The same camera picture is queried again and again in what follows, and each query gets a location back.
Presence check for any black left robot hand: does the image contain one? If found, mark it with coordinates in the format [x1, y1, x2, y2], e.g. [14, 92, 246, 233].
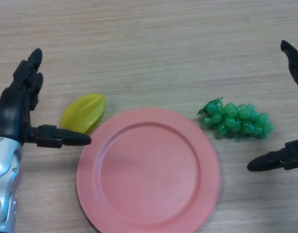
[0, 48, 92, 149]

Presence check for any pink round plate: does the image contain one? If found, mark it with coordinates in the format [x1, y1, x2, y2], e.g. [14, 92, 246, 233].
[76, 108, 221, 233]

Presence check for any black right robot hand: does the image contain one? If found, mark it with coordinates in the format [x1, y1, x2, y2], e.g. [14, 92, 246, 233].
[246, 40, 298, 172]

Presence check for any green grape bunch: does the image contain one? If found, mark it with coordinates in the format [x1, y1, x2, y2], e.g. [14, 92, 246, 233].
[196, 97, 274, 141]

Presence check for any yellow starfruit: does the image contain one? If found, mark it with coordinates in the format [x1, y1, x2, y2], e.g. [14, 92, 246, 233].
[60, 93, 106, 134]

